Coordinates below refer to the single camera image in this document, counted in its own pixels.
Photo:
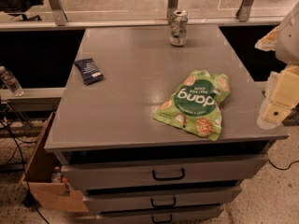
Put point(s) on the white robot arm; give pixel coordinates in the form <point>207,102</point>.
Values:
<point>283,39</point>

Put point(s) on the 7up soda can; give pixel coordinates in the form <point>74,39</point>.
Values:
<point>178,32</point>

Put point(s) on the green dang chips bag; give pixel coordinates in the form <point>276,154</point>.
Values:
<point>195,105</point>

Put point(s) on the grey bottom drawer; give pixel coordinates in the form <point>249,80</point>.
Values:
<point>160,216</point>

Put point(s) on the grey drawer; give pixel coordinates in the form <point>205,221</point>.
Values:
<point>126,174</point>
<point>159,199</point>
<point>160,216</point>

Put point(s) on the grey middle drawer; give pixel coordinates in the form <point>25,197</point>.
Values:
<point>159,199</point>

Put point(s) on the grey top drawer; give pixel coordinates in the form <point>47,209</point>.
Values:
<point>126,174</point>

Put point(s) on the grey metal railing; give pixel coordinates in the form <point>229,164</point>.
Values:
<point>139,12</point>

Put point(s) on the cardboard box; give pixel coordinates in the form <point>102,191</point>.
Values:
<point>39,168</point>

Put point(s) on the clear plastic water bottle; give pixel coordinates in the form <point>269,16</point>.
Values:
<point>10,81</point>

